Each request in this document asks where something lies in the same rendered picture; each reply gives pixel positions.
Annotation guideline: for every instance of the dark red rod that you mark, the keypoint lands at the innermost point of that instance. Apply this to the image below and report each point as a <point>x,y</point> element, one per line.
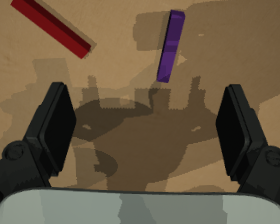
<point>54,27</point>

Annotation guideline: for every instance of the purple rod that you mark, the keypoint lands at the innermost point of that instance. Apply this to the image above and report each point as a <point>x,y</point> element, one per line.
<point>171,41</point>

